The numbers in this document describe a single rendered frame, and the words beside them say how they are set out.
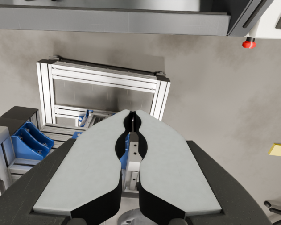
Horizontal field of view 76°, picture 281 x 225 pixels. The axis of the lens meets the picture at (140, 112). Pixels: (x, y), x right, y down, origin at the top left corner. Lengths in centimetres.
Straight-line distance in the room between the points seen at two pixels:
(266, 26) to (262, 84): 132
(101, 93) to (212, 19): 96
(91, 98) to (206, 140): 111
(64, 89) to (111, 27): 96
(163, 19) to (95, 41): 102
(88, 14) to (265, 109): 168
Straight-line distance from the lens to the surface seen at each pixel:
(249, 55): 161
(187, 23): 42
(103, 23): 41
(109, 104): 128
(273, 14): 45
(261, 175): 240
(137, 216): 56
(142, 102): 126
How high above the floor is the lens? 136
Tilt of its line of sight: 62 degrees down
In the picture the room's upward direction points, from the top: 178 degrees clockwise
